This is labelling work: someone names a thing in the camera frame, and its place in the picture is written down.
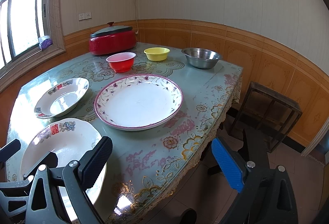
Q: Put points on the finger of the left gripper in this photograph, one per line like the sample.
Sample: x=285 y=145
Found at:
x=9 y=150
x=50 y=159

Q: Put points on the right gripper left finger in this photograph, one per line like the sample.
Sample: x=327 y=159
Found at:
x=80 y=175

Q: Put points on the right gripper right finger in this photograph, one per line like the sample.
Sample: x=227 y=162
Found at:
x=264 y=195

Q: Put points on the white double-happiness plate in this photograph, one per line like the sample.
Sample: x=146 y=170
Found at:
x=68 y=138
x=61 y=98

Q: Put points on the large purple floral plate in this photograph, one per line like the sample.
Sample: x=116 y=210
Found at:
x=138 y=102

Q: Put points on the red plastic bowl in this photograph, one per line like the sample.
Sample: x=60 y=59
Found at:
x=121 y=62

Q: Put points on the yellow plastic bowl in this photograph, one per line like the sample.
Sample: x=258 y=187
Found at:
x=157 y=54

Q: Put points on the stainless steel bowl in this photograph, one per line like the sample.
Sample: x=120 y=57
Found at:
x=201 y=58

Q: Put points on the dark wooden stool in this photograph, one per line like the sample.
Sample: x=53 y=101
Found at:
x=270 y=112

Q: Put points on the purple tissue pack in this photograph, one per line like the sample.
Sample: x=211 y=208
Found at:
x=44 y=42

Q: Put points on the red electric cooking pot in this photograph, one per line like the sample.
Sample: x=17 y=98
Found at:
x=112 y=39

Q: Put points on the window with metal frame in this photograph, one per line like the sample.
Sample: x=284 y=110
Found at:
x=22 y=23

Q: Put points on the white wall socket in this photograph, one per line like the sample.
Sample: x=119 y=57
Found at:
x=84 y=16

